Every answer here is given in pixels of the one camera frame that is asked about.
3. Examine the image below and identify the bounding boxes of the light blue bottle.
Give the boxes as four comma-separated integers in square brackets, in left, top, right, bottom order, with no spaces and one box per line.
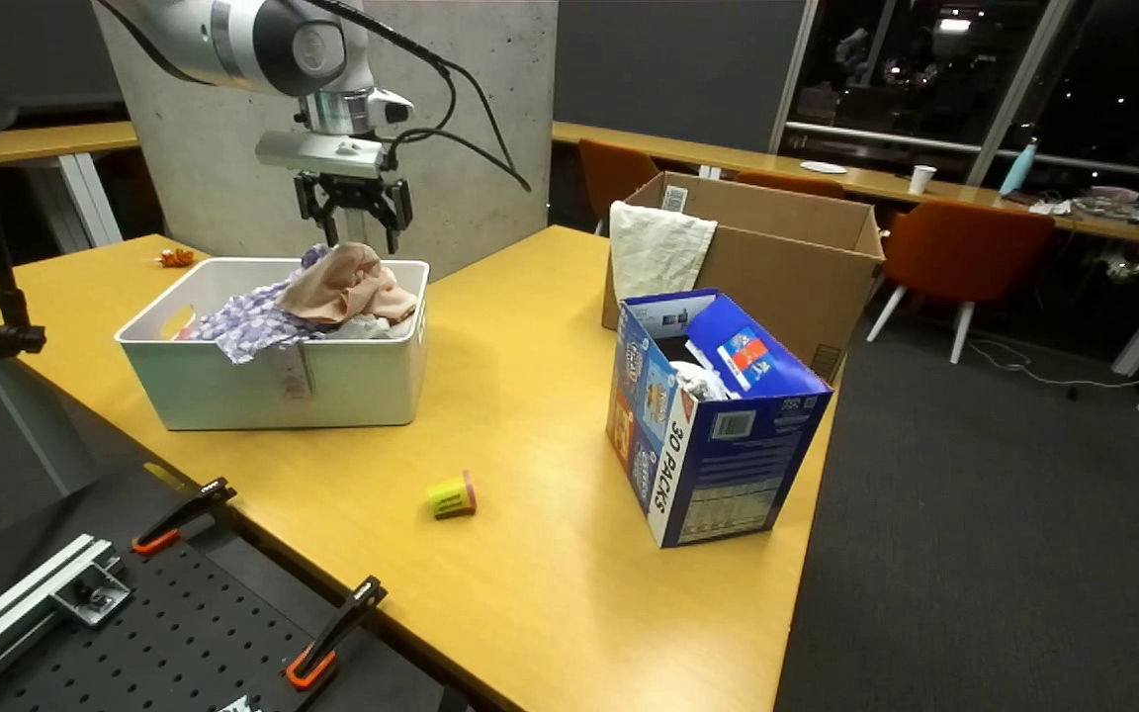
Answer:
[998,135,1039,202]

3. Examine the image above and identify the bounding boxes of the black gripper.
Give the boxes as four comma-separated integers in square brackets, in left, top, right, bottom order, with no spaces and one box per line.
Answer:
[289,172,415,258]

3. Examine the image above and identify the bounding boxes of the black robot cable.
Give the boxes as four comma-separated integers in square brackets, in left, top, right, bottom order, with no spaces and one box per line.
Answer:
[307,0,539,197]

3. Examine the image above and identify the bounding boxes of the white towel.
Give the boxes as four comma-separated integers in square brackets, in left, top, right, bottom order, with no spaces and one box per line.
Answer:
[604,197,720,308]

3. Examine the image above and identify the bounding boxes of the long wooden desk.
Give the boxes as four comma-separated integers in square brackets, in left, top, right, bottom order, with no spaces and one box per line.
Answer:
[548,119,1139,258]

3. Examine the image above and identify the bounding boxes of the black orange bar clamp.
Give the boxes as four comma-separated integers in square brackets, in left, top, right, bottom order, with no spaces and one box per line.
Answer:
[280,573,390,695]
[127,474,240,562]

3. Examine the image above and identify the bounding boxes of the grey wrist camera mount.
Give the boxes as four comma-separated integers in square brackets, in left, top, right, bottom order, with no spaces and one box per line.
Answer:
[252,129,394,181]

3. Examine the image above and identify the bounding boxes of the short wooden desk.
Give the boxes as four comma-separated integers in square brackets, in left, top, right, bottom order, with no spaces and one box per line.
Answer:
[0,119,148,252]

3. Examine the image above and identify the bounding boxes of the white packets in snack box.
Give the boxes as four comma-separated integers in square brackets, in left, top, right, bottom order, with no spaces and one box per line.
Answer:
[664,336,745,403]

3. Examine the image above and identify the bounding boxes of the black perforated board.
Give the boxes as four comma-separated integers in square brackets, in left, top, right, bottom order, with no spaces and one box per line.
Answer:
[0,466,468,712]

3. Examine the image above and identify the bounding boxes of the blue snack variety box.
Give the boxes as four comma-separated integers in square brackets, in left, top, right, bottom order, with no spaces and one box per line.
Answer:
[601,284,838,549]

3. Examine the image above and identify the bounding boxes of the aluminium rail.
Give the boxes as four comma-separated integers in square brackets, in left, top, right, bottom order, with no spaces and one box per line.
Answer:
[0,532,136,712]

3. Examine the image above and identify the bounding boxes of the white plastic bin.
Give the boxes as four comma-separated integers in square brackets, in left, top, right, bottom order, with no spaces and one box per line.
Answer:
[112,252,436,436]

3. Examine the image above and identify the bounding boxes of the green spice cup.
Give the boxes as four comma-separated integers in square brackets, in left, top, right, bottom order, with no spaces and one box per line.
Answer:
[421,473,484,523]

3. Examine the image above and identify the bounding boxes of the pale pink printed shirt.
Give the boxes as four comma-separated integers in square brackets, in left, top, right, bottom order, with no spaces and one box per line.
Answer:
[280,239,425,334]

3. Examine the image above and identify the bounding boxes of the purple white checkered cloth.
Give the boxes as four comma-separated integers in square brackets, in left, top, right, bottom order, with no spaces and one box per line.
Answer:
[177,270,338,367]

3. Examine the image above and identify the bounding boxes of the orange chair white legs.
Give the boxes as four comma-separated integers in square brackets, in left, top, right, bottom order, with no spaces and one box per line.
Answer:
[861,197,1059,367]

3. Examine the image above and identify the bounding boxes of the brown cardboard box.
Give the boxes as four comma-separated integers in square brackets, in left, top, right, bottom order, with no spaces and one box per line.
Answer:
[596,172,891,390]

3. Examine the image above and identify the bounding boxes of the clear bag tan pieces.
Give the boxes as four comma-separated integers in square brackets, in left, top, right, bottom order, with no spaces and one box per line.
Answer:
[154,300,202,346]

